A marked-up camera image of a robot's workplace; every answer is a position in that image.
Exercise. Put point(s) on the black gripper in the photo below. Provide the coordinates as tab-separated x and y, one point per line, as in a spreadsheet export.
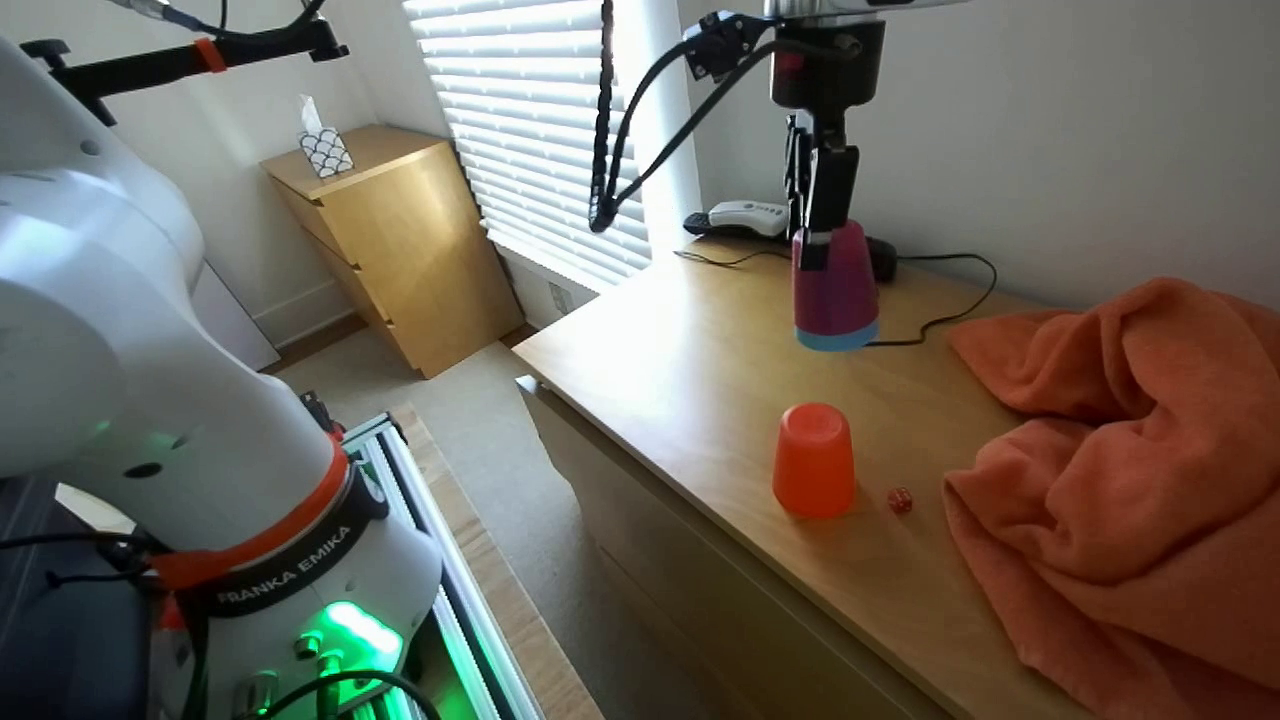
828	60

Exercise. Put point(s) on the magenta cup with blue rim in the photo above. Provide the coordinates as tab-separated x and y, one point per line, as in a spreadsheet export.
834	285

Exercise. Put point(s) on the white device on black base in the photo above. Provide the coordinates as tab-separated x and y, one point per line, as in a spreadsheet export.
743	217

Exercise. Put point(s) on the black power adapter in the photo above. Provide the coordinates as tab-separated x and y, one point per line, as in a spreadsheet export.
882	256

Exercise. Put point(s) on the white window blinds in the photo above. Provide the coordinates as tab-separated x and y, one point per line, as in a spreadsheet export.
534	147

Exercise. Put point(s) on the orange plastic cup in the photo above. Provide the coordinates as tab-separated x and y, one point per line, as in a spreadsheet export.
815	467

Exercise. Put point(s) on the light wooden dresser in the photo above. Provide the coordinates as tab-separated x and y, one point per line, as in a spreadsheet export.
402	252

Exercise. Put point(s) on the orange towel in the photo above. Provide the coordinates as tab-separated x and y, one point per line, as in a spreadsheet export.
1134	493

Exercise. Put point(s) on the patterned tissue box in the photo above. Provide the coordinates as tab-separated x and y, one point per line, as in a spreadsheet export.
324	147

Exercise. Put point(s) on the aluminium rail with green light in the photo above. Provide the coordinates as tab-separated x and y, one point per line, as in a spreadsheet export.
441	561

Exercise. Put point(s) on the black camera stand boom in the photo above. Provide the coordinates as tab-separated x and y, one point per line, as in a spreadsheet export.
174	60

